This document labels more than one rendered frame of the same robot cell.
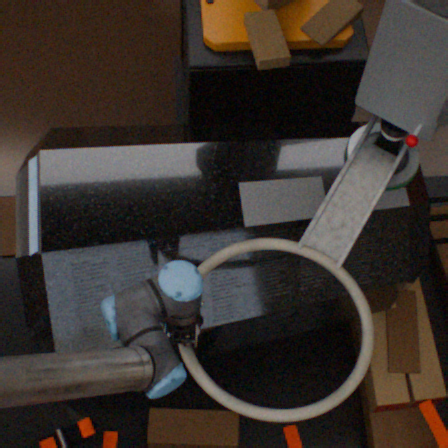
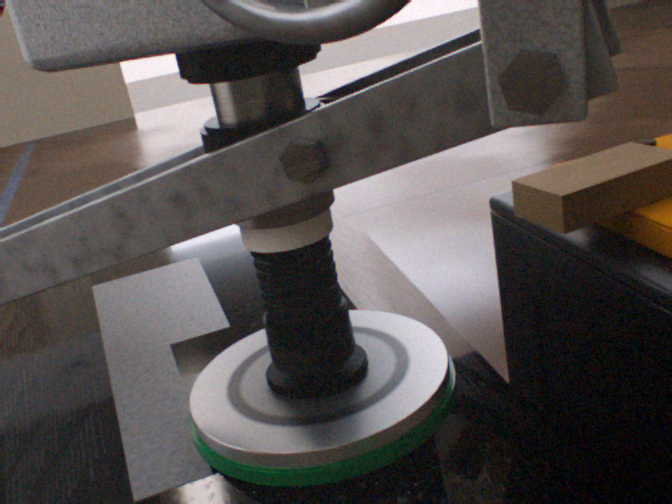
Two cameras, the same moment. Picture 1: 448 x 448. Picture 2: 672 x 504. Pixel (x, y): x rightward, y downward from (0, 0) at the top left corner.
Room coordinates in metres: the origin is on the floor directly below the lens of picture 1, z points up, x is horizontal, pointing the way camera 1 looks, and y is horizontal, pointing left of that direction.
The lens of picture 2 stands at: (1.24, -0.99, 1.14)
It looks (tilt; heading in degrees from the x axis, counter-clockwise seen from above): 21 degrees down; 87
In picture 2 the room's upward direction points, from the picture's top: 11 degrees counter-clockwise
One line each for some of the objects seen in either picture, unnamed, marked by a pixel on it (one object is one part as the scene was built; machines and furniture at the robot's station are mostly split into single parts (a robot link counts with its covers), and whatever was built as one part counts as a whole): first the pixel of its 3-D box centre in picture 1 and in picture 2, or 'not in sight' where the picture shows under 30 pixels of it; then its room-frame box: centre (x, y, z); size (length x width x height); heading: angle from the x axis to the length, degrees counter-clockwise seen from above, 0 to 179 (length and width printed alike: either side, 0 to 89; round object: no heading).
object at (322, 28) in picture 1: (332, 18); not in sight; (1.76, -0.30, 0.80); 0.20 x 0.10 x 0.05; 140
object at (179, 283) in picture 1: (179, 289); not in sight; (0.62, 0.08, 1.17); 0.10 x 0.09 x 0.12; 122
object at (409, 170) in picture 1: (383, 154); (319, 377); (1.24, -0.45, 0.82); 0.21 x 0.21 x 0.01
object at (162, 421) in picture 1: (193, 430); not in sight; (0.55, 0.03, 0.07); 0.30 x 0.12 x 0.12; 93
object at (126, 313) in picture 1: (133, 314); not in sight; (0.55, 0.16, 1.18); 0.12 x 0.12 x 0.09; 32
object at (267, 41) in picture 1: (266, 39); (599, 184); (1.64, -0.09, 0.81); 0.20 x 0.10 x 0.05; 17
